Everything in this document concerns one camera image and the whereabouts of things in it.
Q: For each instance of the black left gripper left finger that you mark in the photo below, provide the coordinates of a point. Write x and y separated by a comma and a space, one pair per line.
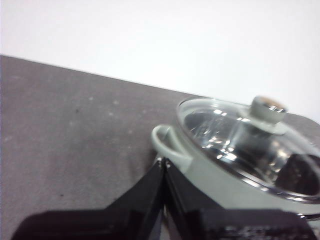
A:
120, 222

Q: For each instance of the pale green electric pot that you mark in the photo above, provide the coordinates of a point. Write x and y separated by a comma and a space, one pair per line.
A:
225, 185

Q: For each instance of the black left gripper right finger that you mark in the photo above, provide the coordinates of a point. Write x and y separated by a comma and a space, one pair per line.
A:
225, 225

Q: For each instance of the glass lid with green knob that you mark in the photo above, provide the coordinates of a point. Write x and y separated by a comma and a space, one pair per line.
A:
225, 130

